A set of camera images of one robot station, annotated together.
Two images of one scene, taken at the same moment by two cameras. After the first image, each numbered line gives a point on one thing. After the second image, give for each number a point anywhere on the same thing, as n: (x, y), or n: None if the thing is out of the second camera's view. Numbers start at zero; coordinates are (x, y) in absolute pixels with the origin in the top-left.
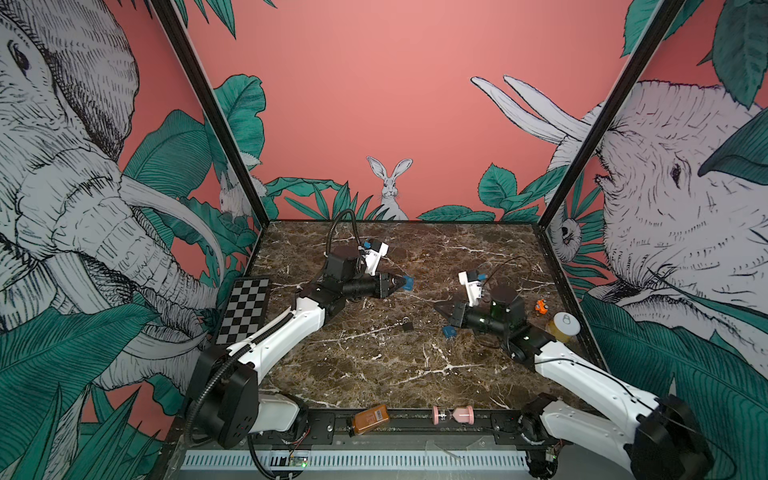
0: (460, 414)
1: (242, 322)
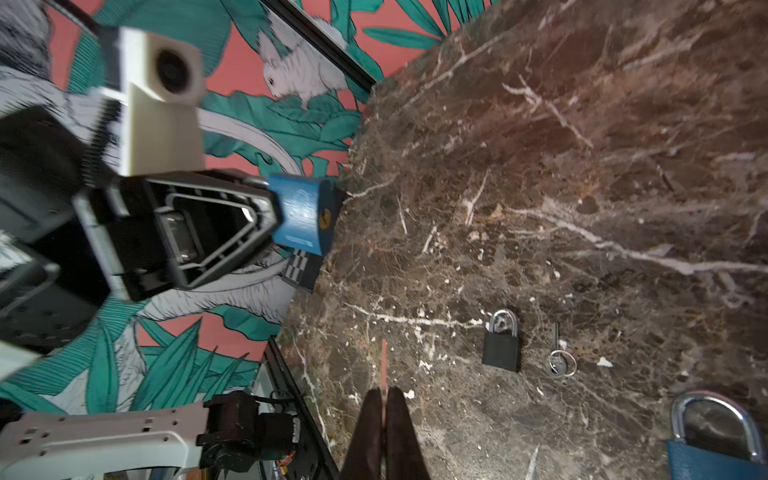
0: None
1: (303, 268)
